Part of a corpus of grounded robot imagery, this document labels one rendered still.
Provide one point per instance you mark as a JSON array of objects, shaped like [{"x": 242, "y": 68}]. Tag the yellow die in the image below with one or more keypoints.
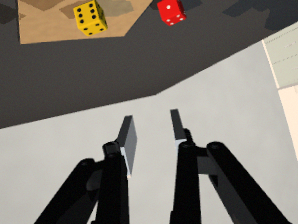
[{"x": 90, "y": 18}]

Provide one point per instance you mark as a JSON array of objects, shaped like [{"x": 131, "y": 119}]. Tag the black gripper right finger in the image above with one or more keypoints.
[{"x": 242, "y": 197}]

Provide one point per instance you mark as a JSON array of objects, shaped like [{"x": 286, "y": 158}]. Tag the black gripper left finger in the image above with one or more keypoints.
[{"x": 72, "y": 205}]

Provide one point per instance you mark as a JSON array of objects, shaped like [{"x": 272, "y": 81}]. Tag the tan square mat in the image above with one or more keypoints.
[{"x": 54, "y": 20}]

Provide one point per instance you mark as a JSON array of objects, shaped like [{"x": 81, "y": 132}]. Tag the red die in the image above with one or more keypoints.
[{"x": 171, "y": 11}]

